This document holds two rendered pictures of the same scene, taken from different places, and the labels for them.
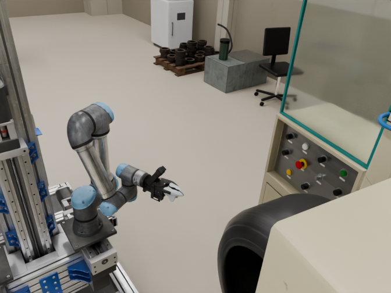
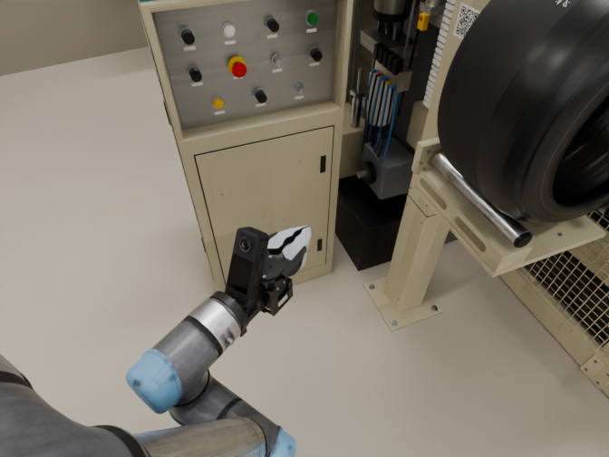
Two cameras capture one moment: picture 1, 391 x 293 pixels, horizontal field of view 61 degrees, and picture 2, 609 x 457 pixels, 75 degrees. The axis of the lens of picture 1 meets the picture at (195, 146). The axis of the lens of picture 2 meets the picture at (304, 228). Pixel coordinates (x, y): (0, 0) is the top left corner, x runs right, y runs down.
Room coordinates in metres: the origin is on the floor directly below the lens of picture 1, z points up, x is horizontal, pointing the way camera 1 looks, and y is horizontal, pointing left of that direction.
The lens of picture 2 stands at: (1.06, 0.53, 1.58)
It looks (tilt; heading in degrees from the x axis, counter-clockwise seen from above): 46 degrees down; 278
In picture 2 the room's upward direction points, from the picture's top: straight up
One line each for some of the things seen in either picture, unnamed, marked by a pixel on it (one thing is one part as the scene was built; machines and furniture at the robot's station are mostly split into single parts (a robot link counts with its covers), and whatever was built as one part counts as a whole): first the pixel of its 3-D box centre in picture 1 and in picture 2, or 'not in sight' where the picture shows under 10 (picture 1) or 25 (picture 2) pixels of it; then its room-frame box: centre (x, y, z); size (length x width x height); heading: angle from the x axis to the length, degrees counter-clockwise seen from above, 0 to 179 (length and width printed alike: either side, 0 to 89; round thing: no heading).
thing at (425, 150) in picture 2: not in sight; (475, 144); (0.71, -0.52, 0.90); 0.40 x 0.03 x 0.10; 30
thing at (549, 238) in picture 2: not in sight; (504, 209); (0.62, -0.37, 0.80); 0.37 x 0.36 x 0.02; 30
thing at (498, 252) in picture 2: not in sight; (467, 211); (0.75, -0.30, 0.83); 0.36 x 0.09 x 0.06; 120
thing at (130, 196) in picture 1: (127, 191); (198, 399); (1.26, 0.32, 0.95); 0.11 x 0.08 x 0.11; 154
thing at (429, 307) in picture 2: not in sight; (401, 297); (0.77, -0.58, 0.01); 0.27 x 0.27 x 0.02; 30
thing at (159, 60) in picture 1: (191, 53); not in sight; (6.05, 0.18, 0.21); 1.18 x 0.82 x 0.42; 128
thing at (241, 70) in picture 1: (234, 55); not in sight; (5.37, -0.54, 0.43); 0.90 x 0.72 x 0.87; 128
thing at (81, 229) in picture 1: (86, 219); not in sight; (1.23, 0.53, 0.77); 0.15 x 0.15 x 0.10
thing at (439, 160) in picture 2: not in sight; (475, 194); (0.74, -0.30, 0.90); 0.35 x 0.05 x 0.05; 120
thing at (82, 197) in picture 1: (85, 201); not in sight; (1.24, 0.53, 0.88); 0.13 x 0.12 x 0.14; 154
